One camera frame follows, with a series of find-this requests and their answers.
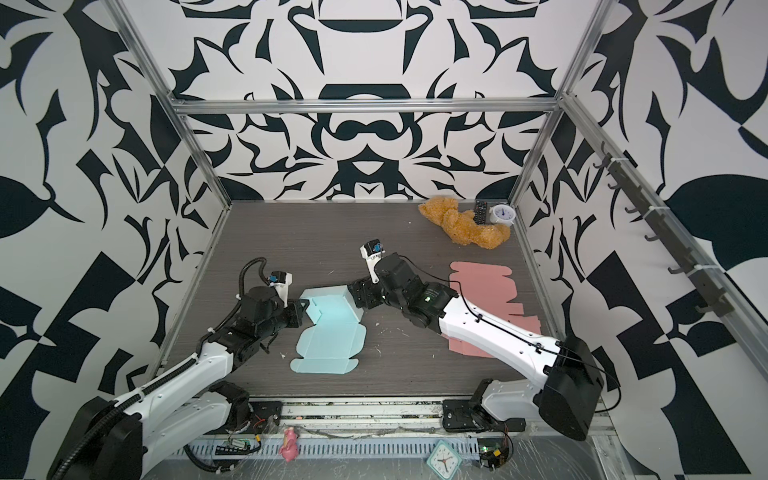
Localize light blue paper box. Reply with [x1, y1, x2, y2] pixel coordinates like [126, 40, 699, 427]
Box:
[290, 286, 367, 375]

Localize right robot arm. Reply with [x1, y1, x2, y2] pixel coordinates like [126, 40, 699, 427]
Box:
[347, 253, 607, 441]

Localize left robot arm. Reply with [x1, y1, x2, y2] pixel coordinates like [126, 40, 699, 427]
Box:
[47, 284, 311, 479]

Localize pink paper box blank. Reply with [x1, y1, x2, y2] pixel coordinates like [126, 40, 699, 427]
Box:
[449, 261, 541, 334]

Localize brown teddy bear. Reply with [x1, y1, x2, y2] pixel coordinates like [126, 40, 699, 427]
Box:
[418, 197, 511, 250]

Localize black remote control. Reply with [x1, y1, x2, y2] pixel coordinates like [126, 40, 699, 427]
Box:
[473, 200, 488, 225]

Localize white round alarm clock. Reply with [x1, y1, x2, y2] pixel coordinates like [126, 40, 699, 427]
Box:
[488, 204, 517, 227]

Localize green circuit board left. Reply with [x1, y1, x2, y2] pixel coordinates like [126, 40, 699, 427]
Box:
[215, 436, 262, 456]

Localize pink small toy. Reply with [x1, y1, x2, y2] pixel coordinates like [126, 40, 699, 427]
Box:
[279, 427, 299, 462]

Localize teal square clock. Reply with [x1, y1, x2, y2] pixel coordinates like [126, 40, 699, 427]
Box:
[426, 440, 463, 480]

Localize circuit board right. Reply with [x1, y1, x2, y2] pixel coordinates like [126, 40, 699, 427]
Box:
[478, 437, 514, 470]

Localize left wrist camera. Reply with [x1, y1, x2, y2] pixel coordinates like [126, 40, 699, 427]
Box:
[268, 271, 293, 307]

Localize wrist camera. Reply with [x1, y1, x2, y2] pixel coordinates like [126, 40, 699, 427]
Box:
[268, 271, 293, 307]
[360, 239, 384, 284]

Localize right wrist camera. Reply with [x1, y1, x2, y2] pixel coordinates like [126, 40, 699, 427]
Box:
[360, 239, 384, 284]

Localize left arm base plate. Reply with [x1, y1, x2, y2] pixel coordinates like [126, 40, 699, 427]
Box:
[206, 400, 283, 435]

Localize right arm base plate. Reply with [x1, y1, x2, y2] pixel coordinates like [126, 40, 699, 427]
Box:
[442, 399, 527, 433]

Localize black corrugated cable left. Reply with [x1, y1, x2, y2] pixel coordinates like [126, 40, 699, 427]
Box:
[47, 359, 241, 480]

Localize black coat hook rail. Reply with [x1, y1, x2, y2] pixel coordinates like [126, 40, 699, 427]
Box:
[595, 153, 735, 317]

